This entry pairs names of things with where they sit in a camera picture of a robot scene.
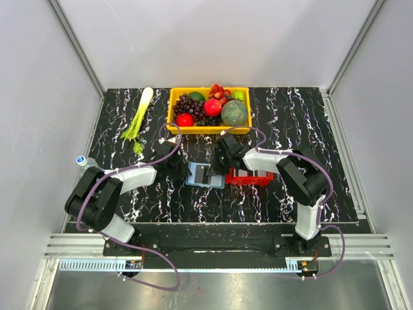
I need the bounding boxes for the red pomegranate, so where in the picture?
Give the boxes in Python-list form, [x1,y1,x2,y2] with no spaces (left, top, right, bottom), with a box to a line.
[203,98,222,117]

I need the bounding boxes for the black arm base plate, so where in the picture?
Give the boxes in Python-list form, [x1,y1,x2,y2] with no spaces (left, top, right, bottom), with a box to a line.
[102,234,332,258]

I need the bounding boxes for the dark purple grape bunch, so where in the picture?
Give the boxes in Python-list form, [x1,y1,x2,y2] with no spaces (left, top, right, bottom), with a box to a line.
[172,93,207,125]

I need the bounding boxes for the yellow plastic fruit bin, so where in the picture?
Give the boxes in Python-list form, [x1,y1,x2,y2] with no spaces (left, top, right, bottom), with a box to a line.
[167,87,252,134]

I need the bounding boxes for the black VIP card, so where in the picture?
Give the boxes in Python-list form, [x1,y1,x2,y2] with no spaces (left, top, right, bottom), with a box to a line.
[194,165,209,184]

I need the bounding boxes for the red plastic card tray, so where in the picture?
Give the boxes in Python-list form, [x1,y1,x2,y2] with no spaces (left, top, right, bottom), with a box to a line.
[225,168,274,187]

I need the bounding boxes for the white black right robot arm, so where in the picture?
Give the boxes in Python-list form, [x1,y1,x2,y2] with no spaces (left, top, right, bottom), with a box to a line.
[210,131,334,256]

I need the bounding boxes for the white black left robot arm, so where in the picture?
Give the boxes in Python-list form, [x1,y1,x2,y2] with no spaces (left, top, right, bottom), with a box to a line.
[65,139,191,255]

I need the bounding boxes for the green white celery stalk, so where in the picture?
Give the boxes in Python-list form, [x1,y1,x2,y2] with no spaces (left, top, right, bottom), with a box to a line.
[121,87,154,154]

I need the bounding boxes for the dark green avocado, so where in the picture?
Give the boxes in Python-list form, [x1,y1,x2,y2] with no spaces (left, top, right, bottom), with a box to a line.
[188,92,205,102]

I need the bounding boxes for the red lychee cluster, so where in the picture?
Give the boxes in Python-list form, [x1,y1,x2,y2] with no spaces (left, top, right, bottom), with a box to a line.
[208,83,231,100]

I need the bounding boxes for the clear plastic water bottle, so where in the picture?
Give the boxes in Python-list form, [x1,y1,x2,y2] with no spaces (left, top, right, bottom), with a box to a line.
[76,155,100,176]

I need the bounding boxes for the green netted melon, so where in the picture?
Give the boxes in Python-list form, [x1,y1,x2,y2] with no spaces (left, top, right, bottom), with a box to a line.
[221,100,248,127]

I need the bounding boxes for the dark blueberry cluster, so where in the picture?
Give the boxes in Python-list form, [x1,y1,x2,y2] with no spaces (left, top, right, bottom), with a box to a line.
[197,116,221,127]

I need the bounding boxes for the red tomato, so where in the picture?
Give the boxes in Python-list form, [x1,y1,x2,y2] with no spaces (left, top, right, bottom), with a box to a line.
[176,113,194,127]

